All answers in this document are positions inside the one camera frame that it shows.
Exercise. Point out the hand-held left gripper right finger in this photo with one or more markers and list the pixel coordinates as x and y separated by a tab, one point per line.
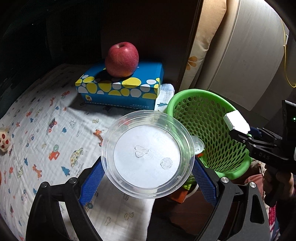
203	178

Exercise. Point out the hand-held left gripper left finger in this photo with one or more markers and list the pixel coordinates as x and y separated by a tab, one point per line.
92	183

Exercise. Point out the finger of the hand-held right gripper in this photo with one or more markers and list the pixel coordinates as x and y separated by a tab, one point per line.
259	132
254	143

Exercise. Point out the white foam piece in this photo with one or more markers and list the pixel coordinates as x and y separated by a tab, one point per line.
235	121

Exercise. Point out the green plastic basket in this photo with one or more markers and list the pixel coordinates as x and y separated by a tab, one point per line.
208	115

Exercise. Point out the clear plastic bowl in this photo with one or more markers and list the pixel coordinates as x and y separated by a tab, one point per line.
148	157

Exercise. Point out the person's right hand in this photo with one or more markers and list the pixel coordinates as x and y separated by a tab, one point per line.
289	185

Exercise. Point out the orange-red item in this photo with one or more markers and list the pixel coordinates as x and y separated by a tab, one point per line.
181	194

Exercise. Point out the small clear plastic cup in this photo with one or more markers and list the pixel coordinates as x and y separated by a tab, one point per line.
200	146

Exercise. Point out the pink floral cloth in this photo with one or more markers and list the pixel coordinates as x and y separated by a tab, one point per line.
274	222

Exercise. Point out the white printed blanket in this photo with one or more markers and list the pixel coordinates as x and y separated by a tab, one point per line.
46	115

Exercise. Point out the white cabinet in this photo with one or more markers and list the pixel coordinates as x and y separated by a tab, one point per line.
249	46

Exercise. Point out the blue spotted tissue box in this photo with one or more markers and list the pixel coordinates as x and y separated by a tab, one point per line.
129	97

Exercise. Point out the beige flower cushion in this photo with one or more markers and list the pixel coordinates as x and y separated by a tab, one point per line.
205	34

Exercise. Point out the red apple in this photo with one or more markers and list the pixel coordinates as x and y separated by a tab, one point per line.
121	59

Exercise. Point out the brown wooden panel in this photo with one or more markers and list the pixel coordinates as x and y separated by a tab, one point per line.
161	34

